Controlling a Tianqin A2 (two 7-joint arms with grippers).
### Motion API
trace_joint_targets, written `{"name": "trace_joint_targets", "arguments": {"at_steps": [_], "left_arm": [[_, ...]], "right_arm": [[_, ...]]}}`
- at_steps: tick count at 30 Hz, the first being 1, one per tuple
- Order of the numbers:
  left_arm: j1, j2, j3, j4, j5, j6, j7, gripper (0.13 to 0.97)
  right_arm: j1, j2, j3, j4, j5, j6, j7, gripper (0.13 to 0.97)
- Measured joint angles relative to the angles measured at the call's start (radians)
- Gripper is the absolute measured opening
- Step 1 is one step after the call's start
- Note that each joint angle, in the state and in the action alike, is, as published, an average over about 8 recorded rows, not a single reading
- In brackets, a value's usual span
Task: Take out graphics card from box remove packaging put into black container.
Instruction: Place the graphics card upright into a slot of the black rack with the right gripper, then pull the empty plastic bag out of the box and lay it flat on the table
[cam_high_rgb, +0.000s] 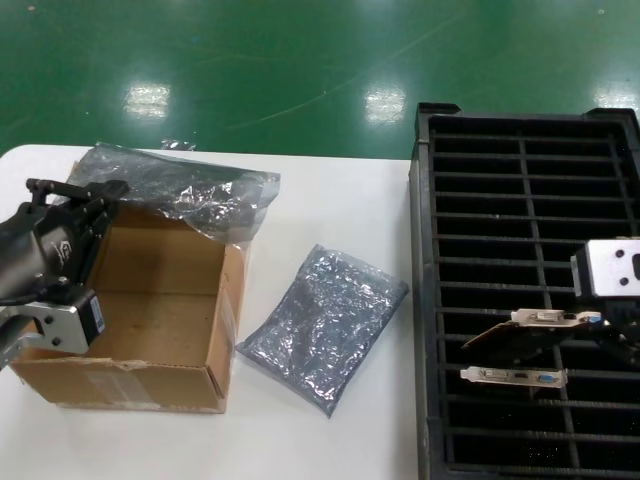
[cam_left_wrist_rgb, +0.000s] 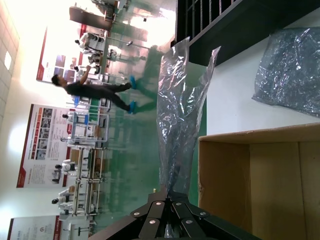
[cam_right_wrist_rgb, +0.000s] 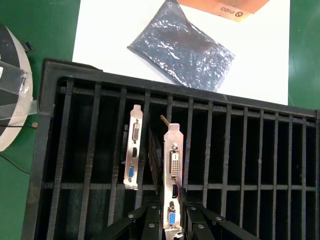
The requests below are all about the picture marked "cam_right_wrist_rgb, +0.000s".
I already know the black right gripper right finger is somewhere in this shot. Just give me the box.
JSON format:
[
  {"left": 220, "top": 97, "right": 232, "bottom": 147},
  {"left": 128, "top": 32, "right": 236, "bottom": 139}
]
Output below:
[{"left": 180, "top": 187, "right": 262, "bottom": 240}]

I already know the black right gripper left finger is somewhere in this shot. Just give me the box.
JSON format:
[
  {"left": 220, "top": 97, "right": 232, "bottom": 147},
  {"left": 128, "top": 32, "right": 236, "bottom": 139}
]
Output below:
[{"left": 106, "top": 202, "right": 164, "bottom": 240}]

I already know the graphics card with metal bracket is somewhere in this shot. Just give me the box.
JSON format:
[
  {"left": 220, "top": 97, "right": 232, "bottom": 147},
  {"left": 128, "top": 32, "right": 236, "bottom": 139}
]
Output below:
[
  {"left": 147, "top": 114, "right": 185, "bottom": 240},
  {"left": 119, "top": 104, "right": 145, "bottom": 191}
]

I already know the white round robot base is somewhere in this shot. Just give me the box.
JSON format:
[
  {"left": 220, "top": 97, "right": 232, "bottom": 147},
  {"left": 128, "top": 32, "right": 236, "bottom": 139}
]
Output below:
[{"left": 0, "top": 23, "right": 39, "bottom": 153}]

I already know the black slotted plastic container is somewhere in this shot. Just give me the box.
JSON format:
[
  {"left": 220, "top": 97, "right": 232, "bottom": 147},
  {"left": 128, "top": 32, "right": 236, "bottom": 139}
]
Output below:
[{"left": 21, "top": 57, "right": 320, "bottom": 240}]

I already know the brown cardboard box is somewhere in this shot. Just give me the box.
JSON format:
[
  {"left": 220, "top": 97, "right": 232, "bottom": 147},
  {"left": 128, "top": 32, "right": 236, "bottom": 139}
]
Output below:
[{"left": 175, "top": 0, "right": 272, "bottom": 24}]

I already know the grey antistatic bubble bag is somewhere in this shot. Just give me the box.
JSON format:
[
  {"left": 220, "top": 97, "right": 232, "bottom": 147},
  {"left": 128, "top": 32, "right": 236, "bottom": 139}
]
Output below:
[{"left": 126, "top": 0, "right": 236, "bottom": 92}]

